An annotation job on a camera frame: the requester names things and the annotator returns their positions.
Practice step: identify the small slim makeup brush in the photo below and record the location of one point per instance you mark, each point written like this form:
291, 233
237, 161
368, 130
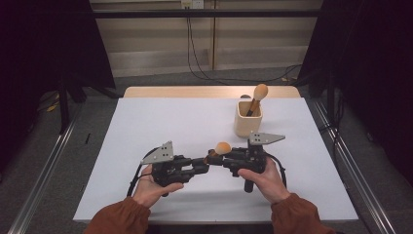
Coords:
222, 148

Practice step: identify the beige square brush holder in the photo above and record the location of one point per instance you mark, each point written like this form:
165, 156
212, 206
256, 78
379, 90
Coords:
246, 128

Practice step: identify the black horizontal frame bar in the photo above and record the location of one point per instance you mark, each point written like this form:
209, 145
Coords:
146, 13

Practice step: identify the white table mat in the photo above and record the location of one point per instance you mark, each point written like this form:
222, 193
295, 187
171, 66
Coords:
162, 123

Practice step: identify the black curtain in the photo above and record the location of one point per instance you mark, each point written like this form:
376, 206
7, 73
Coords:
373, 65
39, 48

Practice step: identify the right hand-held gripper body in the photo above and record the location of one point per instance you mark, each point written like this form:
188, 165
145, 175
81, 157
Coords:
256, 159

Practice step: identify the person's right hand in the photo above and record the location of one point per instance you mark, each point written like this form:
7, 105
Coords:
266, 185

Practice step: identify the small black floor item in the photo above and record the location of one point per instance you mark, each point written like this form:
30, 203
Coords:
87, 138

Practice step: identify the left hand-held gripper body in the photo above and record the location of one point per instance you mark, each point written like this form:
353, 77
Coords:
162, 154

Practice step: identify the black metal stand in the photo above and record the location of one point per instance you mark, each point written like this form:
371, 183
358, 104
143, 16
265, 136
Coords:
63, 110
330, 97

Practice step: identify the large fluffy makeup brush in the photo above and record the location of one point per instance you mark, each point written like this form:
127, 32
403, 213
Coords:
259, 92

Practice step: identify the yellow floor tape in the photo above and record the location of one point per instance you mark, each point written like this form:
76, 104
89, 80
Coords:
52, 107

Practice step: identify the aluminium floor rail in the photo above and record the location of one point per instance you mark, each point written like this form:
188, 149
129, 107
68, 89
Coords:
363, 182
48, 169

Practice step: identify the person's left hand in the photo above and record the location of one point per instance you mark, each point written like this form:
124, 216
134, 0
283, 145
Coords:
147, 191

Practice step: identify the dark round table grommet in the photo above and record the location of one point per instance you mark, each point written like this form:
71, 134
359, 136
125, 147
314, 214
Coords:
245, 96

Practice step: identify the white wall socket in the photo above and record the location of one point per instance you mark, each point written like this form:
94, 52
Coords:
192, 4

